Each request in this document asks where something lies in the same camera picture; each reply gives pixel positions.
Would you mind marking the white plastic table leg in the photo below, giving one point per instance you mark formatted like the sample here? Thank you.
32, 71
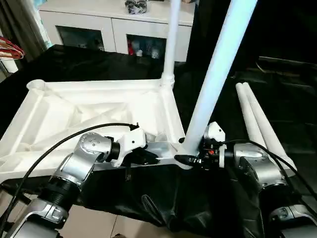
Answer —
265, 124
172, 37
250, 116
218, 74

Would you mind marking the white plastic table top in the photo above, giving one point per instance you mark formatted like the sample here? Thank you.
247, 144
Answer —
86, 104

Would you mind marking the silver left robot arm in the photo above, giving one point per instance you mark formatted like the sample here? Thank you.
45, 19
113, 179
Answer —
76, 163

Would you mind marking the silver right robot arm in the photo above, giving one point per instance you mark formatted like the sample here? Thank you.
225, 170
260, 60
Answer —
260, 163

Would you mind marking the white sideboard cabinet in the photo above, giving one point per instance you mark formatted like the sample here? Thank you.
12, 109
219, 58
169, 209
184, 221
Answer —
99, 19

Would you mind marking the dark glittery ornament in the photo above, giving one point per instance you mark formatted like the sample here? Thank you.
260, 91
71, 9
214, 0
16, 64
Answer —
136, 6

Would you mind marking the red and white bundle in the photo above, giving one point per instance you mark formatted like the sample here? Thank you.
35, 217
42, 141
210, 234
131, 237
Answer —
12, 49

